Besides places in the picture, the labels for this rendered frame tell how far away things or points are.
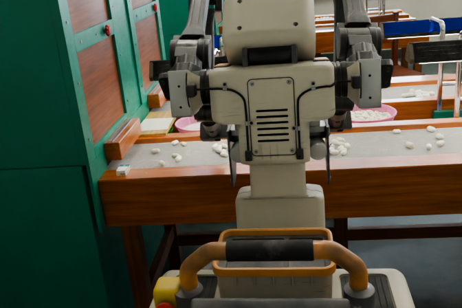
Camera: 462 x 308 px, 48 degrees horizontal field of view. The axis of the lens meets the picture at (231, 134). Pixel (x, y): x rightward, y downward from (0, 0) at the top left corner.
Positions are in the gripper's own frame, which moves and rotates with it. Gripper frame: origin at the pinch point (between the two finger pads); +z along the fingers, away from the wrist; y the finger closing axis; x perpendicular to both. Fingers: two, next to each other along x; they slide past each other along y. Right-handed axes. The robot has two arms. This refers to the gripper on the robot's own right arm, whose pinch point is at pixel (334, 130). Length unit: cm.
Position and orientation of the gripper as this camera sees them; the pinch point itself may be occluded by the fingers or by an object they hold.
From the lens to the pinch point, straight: 186.1
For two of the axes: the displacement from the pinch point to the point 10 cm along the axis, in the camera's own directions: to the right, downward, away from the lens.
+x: 0.1, 9.3, -3.6
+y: -9.9, 0.5, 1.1
